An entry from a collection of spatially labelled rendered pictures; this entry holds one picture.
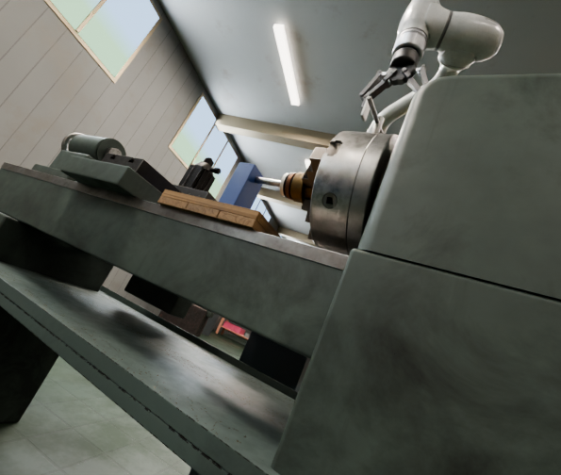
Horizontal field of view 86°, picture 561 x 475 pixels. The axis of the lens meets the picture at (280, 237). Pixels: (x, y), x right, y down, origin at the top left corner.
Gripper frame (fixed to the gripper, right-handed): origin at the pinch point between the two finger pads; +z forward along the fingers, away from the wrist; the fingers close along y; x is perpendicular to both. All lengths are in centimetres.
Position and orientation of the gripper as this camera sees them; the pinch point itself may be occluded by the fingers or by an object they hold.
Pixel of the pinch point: (386, 114)
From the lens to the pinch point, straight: 97.1
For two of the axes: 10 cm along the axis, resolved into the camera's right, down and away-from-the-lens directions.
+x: -4.9, -3.6, -8.0
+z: -3.6, 9.1, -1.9
